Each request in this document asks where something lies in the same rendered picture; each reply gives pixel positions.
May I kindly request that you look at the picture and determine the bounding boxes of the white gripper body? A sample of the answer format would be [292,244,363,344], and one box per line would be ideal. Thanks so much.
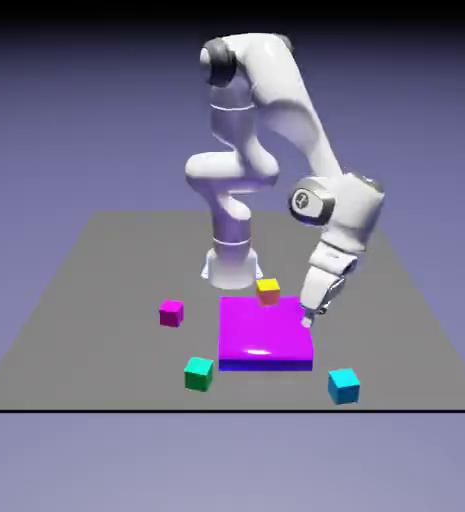
[298,265,347,317]

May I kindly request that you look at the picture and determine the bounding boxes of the small yellow cube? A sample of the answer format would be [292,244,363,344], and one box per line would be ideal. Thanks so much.
[254,278,282,308]

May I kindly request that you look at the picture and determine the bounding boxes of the small cyan cube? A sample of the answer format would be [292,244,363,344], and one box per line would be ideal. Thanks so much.
[326,367,362,406]

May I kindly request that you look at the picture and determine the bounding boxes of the small green cube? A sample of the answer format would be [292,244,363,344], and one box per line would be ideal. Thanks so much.
[182,356,216,393]

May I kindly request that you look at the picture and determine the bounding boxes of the small magenta cube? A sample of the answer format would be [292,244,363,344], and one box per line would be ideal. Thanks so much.
[158,298,185,328]

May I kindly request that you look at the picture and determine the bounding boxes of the large magenta box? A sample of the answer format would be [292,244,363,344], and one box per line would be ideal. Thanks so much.
[218,295,316,373]

